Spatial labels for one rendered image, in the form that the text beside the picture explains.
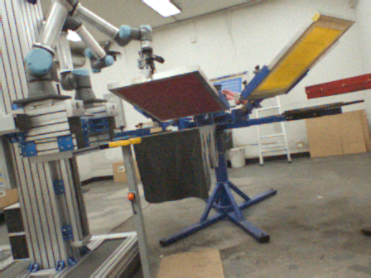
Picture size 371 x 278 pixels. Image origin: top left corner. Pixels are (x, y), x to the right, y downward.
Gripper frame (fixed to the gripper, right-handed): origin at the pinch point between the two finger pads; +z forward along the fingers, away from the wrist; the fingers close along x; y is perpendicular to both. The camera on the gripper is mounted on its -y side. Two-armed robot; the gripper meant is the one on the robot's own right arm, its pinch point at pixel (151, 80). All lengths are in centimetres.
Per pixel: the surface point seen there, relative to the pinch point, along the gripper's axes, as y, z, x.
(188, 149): -13.4, 40.4, -16.8
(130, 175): 12, 55, 10
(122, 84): 18.2, -0.7, 2.0
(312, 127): -107, -54, -464
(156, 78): -4.1, -0.1, 2.0
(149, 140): 9.9, 32.1, -12.7
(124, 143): 9.3, 39.6, 18.7
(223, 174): -3, 45, -152
